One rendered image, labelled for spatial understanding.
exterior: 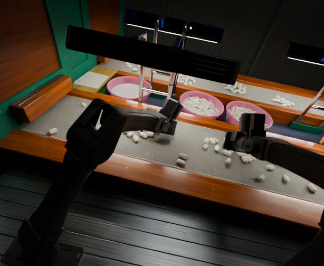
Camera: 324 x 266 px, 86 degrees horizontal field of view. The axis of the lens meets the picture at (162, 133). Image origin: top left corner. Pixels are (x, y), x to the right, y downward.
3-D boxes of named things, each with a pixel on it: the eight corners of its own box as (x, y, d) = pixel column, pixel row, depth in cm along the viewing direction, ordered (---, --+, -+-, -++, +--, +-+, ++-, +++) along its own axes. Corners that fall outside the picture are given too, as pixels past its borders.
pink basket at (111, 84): (158, 107, 110) (160, 93, 104) (117, 116, 97) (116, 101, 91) (139, 86, 125) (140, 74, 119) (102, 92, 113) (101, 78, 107)
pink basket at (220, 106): (225, 129, 103) (232, 116, 96) (182, 130, 97) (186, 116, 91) (209, 103, 122) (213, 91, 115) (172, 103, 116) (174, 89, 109)
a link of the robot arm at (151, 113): (154, 107, 63) (78, 95, 36) (174, 119, 60) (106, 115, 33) (141, 136, 66) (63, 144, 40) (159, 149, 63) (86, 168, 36)
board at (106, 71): (94, 94, 94) (94, 92, 93) (67, 88, 95) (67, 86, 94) (117, 71, 118) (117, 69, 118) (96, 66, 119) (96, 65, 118)
